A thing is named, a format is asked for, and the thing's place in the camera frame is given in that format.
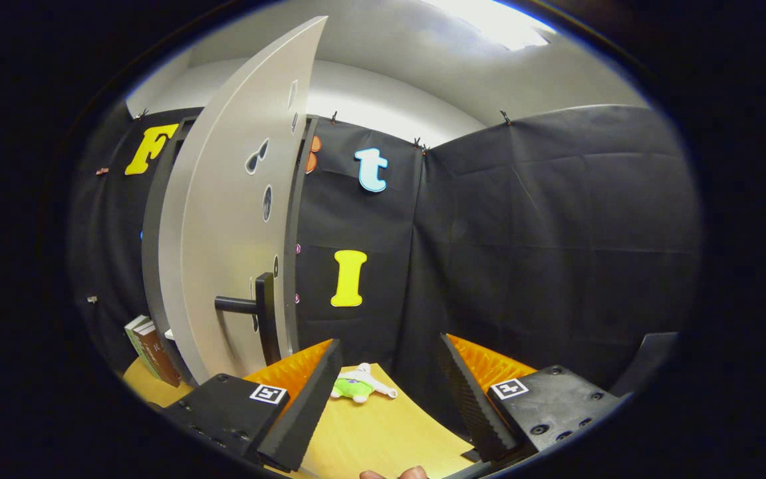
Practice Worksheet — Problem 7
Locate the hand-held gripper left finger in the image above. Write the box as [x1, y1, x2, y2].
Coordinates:
[160, 338, 344, 473]

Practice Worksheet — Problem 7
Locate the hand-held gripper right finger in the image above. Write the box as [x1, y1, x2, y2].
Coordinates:
[438, 333, 626, 464]

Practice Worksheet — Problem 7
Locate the green and white plush toy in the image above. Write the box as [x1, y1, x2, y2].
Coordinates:
[330, 363, 398, 404]

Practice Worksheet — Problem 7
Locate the black door handle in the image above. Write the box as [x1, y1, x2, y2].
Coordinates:
[215, 273, 282, 365]

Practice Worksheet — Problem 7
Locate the black backdrop cloth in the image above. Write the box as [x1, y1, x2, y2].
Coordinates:
[67, 100, 703, 426]

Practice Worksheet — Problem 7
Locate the brown book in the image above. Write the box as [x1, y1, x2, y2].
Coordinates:
[136, 324, 181, 388]

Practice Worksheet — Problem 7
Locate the dark grey cabinet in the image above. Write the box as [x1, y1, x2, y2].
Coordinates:
[142, 114, 320, 387]

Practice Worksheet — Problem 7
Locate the long ceiling light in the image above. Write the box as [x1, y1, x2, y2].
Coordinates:
[423, 0, 553, 51]

